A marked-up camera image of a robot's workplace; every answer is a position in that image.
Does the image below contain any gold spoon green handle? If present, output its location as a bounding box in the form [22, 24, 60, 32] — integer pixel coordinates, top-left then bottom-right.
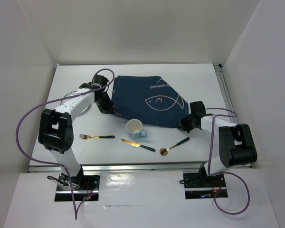
[160, 137, 190, 156]

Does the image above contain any white and blue mug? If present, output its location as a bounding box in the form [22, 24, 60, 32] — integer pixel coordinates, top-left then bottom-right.
[126, 119, 147, 139]

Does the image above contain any gold knife green handle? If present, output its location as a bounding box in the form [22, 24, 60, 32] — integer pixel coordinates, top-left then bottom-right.
[121, 139, 156, 152]

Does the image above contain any aluminium front rail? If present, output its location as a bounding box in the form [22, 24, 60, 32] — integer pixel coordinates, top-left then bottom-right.
[28, 160, 251, 173]

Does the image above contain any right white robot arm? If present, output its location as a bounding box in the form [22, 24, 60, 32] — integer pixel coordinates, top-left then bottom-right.
[178, 101, 257, 186]

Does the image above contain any gold fork green handle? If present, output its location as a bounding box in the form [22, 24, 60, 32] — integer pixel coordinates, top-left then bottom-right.
[79, 134, 115, 140]

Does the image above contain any white plate with rings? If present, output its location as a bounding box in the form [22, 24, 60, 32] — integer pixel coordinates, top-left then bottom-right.
[60, 91, 91, 116]

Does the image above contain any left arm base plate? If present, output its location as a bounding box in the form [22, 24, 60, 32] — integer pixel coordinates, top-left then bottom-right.
[47, 174, 100, 202]

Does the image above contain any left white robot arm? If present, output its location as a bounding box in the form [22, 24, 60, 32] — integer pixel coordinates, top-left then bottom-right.
[38, 80, 114, 190]

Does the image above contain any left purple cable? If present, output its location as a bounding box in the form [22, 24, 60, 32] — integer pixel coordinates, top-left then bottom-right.
[15, 68, 115, 220]

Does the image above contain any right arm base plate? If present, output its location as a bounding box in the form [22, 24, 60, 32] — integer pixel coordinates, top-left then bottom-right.
[179, 168, 228, 200]

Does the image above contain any blue fish placemat cloth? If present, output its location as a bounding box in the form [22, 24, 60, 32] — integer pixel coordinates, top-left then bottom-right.
[112, 76, 189, 128]

